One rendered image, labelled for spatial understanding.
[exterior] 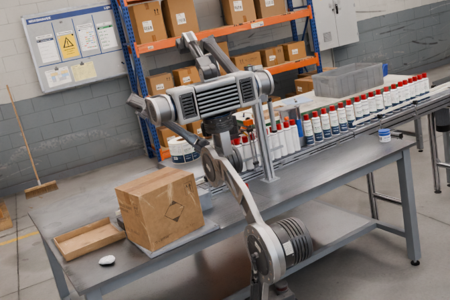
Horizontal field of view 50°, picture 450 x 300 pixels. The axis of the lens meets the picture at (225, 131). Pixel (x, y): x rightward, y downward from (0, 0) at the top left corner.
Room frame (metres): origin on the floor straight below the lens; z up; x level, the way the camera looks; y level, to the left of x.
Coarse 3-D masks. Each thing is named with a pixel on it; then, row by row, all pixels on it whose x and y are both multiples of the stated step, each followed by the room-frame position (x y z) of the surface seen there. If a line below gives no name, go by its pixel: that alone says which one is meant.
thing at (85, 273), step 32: (320, 160) 2.82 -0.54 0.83; (352, 160) 2.71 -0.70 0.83; (96, 192) 3.09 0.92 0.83; (256, 192) 2.51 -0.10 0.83; (288, 192) 2.42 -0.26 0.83; (64, 224) 2.61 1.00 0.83; (224, 224) 2.18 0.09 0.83; (96, 256) 2.11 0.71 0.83; (128, 256) 2.04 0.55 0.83; (160, 256) 1.99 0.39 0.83; (96, 288) 1.85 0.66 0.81
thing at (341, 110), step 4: (340, 104) 3.14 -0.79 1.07; (340, 108) 3.14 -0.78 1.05; (344, 108) 3.14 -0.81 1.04; (340, 112) 3.13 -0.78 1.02; (344, 112) 3.13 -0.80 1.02; (340, 116) 3.13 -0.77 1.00; (344, 116) 3.13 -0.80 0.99; (340, 120) 3.14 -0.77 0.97; (344, 120) 3.13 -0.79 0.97; (340, 124) 3.14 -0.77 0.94; (344, 124) 3.13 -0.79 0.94; (340, 128) 3.15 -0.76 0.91; (344, 128) 3.13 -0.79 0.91; (340, 132) 3.15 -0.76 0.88; (344, 132) 3.13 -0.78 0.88
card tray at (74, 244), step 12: (84, 228) 2.42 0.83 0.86; (96, 228) 2.45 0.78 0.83; (108, 228) 2.41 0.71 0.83; (60, 240) 2.36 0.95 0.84; (72, 240) 2.35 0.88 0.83; (84, 240) 2.32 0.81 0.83; (96, 240) 2.29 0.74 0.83; (108, 240) 2.22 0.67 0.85; (72, 252) 2.14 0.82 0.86; (84, 252) 2.16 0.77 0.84
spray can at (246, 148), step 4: (244, 136) 2.78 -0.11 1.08; (244, 140) 2.76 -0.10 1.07; (244, 144) 2.76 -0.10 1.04; (248, 144) 2.76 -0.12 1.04; (244, 148) 2.76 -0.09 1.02; (248, 148) 2.76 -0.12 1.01; (244, 152) 2.76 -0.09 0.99; (248, 152) 2.76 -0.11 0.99; (244, 156) 2.76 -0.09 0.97; (248, 156) 2.75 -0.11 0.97; (252, 160) 2.77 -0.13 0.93; (248, 164) 2.76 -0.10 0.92; (252, 164) 2.76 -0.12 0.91; (248, 168) 2.76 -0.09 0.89; (252, 168) 2.76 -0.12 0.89
